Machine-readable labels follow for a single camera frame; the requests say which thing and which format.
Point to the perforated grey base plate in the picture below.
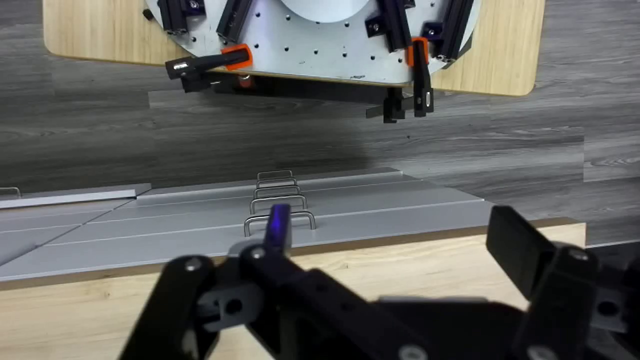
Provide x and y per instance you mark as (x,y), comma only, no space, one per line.
(312,52)

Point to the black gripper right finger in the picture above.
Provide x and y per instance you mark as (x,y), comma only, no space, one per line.
(567,301)

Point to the wooden cart top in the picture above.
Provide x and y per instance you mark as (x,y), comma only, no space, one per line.
(86,30)

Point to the black clamp with orange pad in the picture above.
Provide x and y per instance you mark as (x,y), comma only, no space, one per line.
(213,61)
(421,73)

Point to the grey metal panel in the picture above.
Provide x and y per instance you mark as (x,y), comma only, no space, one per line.
(167,227)

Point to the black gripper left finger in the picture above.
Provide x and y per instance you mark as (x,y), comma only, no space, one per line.
(280,301)

